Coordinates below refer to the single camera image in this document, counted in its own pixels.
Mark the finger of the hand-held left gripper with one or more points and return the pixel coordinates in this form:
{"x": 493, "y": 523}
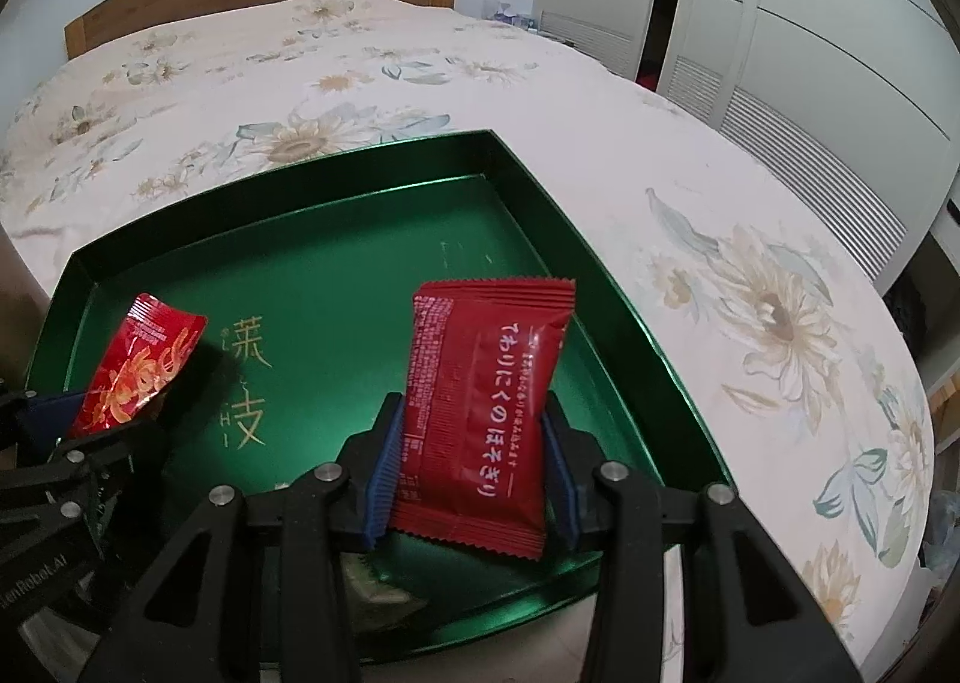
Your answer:
{"x": 45, "y": 417}
{"x": 120, "y": 458}

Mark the white louvered panel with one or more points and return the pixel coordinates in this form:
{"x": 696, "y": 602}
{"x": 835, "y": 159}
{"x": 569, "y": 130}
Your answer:
{"x": 810, "y": 188}

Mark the green box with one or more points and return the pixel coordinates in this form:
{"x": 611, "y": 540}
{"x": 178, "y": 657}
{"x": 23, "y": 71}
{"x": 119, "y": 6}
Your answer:
{"x": 337, "y": 263}

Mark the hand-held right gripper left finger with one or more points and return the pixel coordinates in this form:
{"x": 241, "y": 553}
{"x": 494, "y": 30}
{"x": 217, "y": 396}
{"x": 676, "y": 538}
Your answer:
{"x": 379, "y": 495}

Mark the long red snack packet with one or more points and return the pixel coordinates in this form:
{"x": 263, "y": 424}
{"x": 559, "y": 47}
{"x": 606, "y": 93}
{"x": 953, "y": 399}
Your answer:
{"x": 135, "y": 368}

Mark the white wardrobe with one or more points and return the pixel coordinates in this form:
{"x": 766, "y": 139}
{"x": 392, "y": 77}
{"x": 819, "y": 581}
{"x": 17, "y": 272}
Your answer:
{"x": 825, "y": 16}

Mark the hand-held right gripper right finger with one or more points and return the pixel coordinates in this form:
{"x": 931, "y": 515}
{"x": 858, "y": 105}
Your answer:
{"x": 561, "y": 488}

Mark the dark red square snack packet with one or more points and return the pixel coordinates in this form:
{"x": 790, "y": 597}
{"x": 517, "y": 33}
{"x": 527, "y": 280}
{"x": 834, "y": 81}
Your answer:
{"x": 480, "y": 413}

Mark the small bedside items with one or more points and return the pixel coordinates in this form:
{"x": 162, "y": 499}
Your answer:
{"x": 510, "y": 17}

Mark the floral beige blanket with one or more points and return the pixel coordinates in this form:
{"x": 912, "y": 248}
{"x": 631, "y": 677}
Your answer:
{"x": 675, "y": 166}

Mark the grey-green snack packet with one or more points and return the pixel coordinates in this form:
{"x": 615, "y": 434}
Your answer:
{"x": 382, "y": 593}

